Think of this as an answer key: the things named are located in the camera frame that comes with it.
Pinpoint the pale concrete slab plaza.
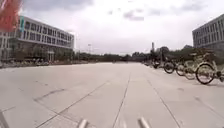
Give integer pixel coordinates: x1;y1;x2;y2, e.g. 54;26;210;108
0;61;224;128

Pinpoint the red banner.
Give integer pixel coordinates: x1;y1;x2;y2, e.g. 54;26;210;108
0;0;24;33

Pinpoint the row of trees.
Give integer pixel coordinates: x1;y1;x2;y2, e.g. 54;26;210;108
73;44;224;65

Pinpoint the lamp pole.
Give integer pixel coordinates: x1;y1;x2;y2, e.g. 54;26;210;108
87;43;92;55

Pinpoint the grey building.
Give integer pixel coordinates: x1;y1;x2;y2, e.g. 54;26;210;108
191;13;224;52

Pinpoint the row of parked bicycles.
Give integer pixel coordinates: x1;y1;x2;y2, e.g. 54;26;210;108
0;58;78;70
142;49;224;86

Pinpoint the white grid-window building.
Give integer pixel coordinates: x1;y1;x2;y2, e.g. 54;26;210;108
0;15;76;63

